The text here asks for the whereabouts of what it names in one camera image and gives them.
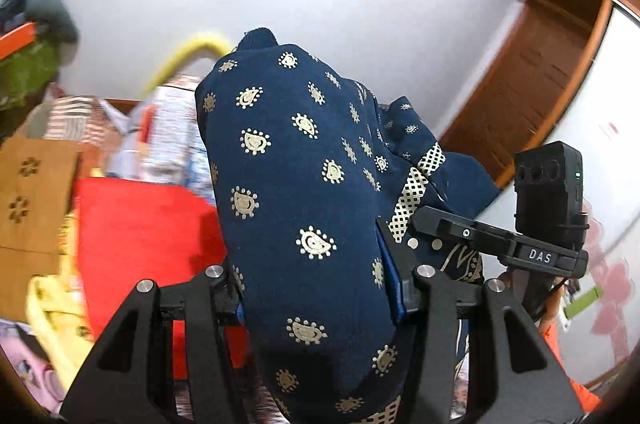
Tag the yellow cloth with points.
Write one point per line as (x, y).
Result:
(55, 324)

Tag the striped cloth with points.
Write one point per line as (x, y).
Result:
(75, 119)

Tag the pink cloth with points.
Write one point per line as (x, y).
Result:
(30, 369)

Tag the white and blue printed cloth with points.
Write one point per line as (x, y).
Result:
(170, 139)

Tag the navy patterned hoodie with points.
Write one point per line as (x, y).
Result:
(300, 184)

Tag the green packet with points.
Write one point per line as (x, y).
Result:
(585, 301)

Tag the person's right hand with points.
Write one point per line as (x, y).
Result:
(552, 309)

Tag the yellow tube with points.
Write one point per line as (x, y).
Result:
(172, 64)

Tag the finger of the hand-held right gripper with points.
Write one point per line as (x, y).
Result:
(450, 229)

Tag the red and beige printed blanket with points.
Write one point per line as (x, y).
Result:
(140, 254)

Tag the wooden door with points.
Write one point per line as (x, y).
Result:
(540, 69)

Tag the cardboard box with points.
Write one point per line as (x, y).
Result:
(40, 224)

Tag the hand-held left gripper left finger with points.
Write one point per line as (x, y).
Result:
(220, 299)

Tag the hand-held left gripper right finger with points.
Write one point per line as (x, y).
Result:
(392, 284)

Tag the pink wall stickers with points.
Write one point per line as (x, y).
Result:
(612, 284)

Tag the green cloth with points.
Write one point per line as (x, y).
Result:
(25, 74)

